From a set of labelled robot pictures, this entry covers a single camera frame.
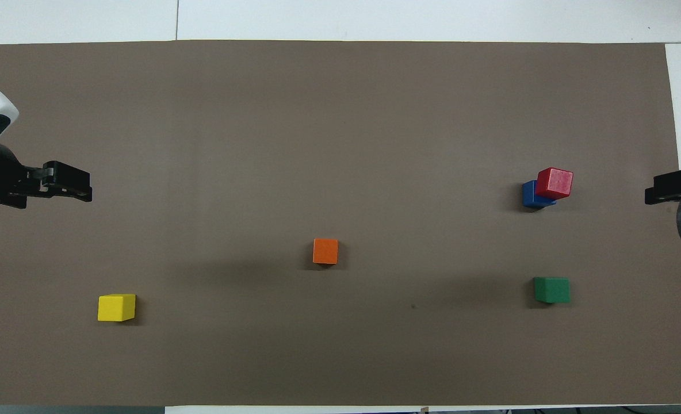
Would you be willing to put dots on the red cube block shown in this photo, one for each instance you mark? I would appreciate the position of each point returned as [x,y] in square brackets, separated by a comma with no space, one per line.
[554,183]

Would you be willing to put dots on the yellow cube block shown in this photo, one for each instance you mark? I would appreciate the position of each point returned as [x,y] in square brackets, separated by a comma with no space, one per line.
[116,307]

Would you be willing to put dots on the blue cube block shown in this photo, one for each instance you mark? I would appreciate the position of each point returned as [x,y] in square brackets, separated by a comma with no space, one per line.
[529,195]

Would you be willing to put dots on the green cube block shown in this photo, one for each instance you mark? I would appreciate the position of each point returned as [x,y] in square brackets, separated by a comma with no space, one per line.
[552,290]

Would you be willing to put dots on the orange cube block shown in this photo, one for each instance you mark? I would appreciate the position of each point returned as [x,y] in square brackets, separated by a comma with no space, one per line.
[325,251]

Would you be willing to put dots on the brown table mat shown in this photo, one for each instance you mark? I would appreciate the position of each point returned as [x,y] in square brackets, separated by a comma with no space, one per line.
[375,345]

